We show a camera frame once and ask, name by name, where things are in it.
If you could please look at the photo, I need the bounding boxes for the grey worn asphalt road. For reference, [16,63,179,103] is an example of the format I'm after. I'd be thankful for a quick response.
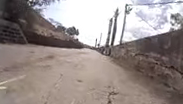
[0,37,183,104]

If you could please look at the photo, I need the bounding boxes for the distant dark trees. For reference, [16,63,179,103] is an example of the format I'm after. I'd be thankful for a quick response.
[55,23,82,38]

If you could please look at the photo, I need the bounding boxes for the row of utility poles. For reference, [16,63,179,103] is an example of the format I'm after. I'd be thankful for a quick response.
[93,0,134,58]

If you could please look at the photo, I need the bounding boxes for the bare earth bank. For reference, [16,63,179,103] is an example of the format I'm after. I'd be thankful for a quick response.
[23,10,84,42]

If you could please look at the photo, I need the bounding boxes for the dark low retaining wall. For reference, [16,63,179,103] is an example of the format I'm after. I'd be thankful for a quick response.
[0,16,88,54]

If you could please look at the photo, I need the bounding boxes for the rough stone wall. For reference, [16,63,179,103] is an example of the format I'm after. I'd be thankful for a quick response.
[105,10,183,100]

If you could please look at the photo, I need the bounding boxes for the overhead wires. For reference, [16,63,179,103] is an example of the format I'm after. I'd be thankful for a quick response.
[116,0,183,35]

